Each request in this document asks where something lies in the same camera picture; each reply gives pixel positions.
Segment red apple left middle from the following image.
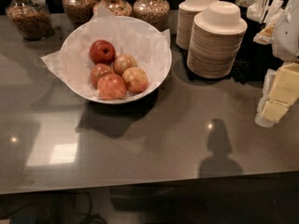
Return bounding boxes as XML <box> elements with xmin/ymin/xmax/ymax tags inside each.
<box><xmin>90</xmin><ymin>63</ymin><xmax>114</xmax><ymax>89</ymax></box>

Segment glass jar middle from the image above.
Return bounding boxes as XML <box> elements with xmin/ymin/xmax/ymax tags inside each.
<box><xmin>93</xmin><ymin>0</ymin><xmax>133</xmax><ymax>17</ymax></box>

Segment white plastic cutlery bundle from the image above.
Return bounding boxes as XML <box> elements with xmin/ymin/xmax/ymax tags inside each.
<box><xmin>235</xmin><ymin>0</ymin><xmax>283</xmax><ymax>23</ymax></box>

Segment glass jar far left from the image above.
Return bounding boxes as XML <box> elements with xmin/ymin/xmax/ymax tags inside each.
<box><xmin>6</xmin><ymin>0</ymin><xmax>52</xmax><ymax>40</ymax></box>

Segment white paper liner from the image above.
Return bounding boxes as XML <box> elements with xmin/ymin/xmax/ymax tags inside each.
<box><xmin>42</xmin><ymin>7</ymin><xmax>172</xmax><ymax>105</ymax></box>

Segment yellow-red apple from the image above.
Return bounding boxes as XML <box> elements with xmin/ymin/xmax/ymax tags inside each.
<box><xmin>122</xmin><ymin>67</ymin><xmax>149</xmax><ymax>93</ymax></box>
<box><xmin>113</xmin><ymin>53</ymin><xmax>137</xmax><ymax>76</ymax></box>

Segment glass jar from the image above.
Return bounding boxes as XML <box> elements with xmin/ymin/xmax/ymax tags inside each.
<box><xmin>62</xmin><ymin>0</ymin><xmax>98</xmax><ymax>28</ymax></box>
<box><xmin>6</xmin><ymin>0</ymin><xmax>52</xmax><ymax>40</ymax></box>
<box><xmin>133</xmin><ymin>0</ymin><xmax>170</xmax><ymax>31</ymax></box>
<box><xmin>93</xmin><ymin>0</ymin><xmax>133</xmax><ymax>17</ymax></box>

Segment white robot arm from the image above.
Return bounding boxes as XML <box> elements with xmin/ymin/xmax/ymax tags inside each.
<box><xmin>255</xmin><ymin>0</ymin><xmax>299</xmax><ymax>128</ymax></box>

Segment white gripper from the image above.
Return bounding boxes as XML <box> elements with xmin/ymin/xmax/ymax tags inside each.
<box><xmin>253</xmin><ymin>21</ymin><xmax>299</xmax><ymax>128</ymax></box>

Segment black rubber mat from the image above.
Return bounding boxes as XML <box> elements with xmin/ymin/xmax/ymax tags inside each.
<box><xmin>178</xmin><ymin>12</ymin><xmax>284</xmax><ymax>86</ymax></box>

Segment dark red apple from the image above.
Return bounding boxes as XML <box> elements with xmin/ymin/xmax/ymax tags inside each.
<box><xmin>89</xmin><ymin>39</ymin><xmax>116</xmax><ymax>64</ymax></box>

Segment rear stack paper bowls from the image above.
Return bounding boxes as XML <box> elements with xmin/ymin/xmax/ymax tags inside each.
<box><xmin>176</xmin><ymin>0</ymin><xmax>216</xmax><ymax>50</ymax></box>

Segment glass jar right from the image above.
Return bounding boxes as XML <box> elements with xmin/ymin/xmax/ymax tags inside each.
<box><xmin>133</xmin><ymin>0</ymin><xmax>170</xmax><ymax>31</ymax></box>

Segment white bowl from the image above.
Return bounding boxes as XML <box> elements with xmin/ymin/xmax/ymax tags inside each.
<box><xmin>59</xmin><ymin>15</ymin><xmax>173</xmax><ymax>105</ymax></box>

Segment red-yellow apple front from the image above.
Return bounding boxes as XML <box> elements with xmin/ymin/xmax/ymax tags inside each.
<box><xmin>97</xmin><ymin>74</ymin><xmax>127</xmax><ymax>100</ymax></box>

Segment front stack paper bowls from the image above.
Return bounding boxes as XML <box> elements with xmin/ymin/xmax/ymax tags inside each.
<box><xmin>187</xmin><ymin>1</ymin><xmax>248</xmax><ymax>79</ymax></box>

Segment stack paper bowls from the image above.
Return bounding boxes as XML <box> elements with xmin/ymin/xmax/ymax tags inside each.
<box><xmin>176</xmin><ymin>0</ymin><xmax>216</xmax><ymax>50</ymax></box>
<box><xmin>187</xmin><ymin>1</ymin><xmax>248</xmax><ymax>79</ymax></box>

